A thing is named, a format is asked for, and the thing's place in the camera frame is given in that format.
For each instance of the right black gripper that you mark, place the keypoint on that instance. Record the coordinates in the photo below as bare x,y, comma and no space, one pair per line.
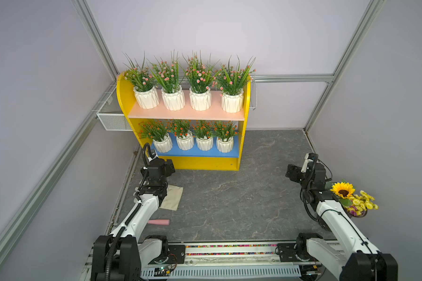
291,169

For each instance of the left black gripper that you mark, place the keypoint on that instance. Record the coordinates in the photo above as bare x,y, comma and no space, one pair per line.
168,167

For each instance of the orange flower pot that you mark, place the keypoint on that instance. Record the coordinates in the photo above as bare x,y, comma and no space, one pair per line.
203,133
157,132
225,131
181,129

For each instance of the pink flower pot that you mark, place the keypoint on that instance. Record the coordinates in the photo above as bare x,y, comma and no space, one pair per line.
167,76
143,82
201,78
231,81

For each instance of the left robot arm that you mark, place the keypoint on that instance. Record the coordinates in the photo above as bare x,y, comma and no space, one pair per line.
118,256

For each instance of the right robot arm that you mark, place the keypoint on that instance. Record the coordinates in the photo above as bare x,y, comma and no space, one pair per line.
359,260

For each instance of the yellow rack with coloured shelves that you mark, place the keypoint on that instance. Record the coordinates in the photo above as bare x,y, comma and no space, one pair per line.
193,159

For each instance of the beige garden glove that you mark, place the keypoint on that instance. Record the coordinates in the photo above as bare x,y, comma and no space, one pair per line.
172,199

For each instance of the sunflower bouquet pot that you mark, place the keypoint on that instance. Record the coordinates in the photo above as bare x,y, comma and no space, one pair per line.
354,204

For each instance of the purple pink garden trowel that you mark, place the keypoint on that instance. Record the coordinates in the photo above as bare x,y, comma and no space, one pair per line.
159,222

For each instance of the white mesh basket left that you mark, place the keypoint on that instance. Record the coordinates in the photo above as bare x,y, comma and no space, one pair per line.
111,115

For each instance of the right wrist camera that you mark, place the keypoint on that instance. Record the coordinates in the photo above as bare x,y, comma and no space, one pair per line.
309,158

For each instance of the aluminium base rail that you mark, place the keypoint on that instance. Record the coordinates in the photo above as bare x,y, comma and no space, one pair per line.
245,260

